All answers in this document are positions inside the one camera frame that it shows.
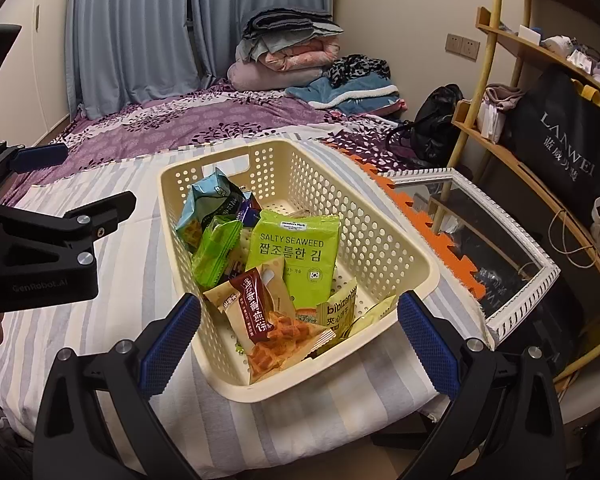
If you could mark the pale yellow snack packet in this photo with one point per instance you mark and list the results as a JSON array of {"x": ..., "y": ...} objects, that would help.
[{"x": 375, "y": 312}]

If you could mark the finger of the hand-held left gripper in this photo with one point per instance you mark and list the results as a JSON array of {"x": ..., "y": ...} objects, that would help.
[
  {"x": 105, "y": 210},
  {"x": 40, "y": 157}
]

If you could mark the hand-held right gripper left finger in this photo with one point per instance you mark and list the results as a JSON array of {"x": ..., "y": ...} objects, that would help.
[{"x": 170, "y": 345}]

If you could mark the curved bamboo shelf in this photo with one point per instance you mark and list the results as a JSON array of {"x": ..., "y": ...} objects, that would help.
[{"x": 486, "y": 19}]

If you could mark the yellow biscuit packet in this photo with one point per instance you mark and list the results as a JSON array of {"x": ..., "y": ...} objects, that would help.
[{"x": 337, "y": 310}]

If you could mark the pile of folded blankets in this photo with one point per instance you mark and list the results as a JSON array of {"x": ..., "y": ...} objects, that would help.
[{"x": 290, "y": 27}]

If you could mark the bright green snack packet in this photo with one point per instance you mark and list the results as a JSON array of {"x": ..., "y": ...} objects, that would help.
[{"x": 215, "y": 255}]

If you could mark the black handbag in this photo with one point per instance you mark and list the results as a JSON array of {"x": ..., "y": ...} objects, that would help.
[{"x": 437, "y": 120}]

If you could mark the folded pink cloth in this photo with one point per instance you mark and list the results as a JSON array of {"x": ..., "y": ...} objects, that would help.
[{"x": 502, "y": 96}]

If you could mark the cream perforated plastic basket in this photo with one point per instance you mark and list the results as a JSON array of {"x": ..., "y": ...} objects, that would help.
[{"x": 380, "y": 240}]

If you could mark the teal yellow cracker packet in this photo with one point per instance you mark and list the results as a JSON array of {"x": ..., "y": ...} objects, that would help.
[{"x": 207, "y": 202}]

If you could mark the beige wall socket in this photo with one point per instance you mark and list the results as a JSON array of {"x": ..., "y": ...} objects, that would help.
[{"x": 462, "y": 46}]

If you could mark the white wardrobe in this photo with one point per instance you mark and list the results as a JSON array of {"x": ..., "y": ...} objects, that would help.
[{"x": 30, "y": 85}]

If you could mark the orange foam mat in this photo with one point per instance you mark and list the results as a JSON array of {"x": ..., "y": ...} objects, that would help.
[{"x": 430, "y": 230}]

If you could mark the folded white cloth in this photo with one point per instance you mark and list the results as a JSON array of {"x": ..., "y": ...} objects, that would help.
[{"x": 490, "y": 122}]

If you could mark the white framed mirror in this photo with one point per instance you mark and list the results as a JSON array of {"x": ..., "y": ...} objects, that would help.
[{"x": 480, "y": 240}]

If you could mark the small white box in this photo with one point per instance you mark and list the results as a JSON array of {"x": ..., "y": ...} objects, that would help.
[{"x": 530, "y": 35}]

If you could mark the dark blue snack packet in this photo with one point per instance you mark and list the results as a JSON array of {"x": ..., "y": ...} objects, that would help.
[{"x": 247, "y": 215}]

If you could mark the blue grey curtain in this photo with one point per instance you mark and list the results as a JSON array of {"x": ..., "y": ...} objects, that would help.
[{"x": 130, "y": 35}]

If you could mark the pile of white items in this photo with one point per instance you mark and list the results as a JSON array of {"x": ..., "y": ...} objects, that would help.
[{"x": 597, "y": 67}]

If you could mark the small green seaweed packet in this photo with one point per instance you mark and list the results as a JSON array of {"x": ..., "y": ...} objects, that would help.
[{"x": 290, "y": 265}]

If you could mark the black shopping bag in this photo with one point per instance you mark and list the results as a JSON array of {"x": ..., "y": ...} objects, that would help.
[{"x": 565, "y": 150}]

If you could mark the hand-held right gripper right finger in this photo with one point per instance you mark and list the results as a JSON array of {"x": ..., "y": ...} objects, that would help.
[{"x": 430, "y": 345}]

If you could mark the leopard print cloth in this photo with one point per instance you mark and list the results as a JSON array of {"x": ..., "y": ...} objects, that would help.
[{"x": 357, "y": 67}]

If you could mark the purple leaf print bedsheet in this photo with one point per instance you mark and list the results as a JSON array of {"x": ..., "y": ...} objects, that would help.
[{"x": 180, "y": 120}]

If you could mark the brown orange waffle packet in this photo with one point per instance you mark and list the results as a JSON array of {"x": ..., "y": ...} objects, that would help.
[{"x": 270, "y": 325}]

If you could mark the pink folded quilt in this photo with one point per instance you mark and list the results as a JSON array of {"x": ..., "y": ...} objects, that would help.
[{"x": 305, "y": 55}]

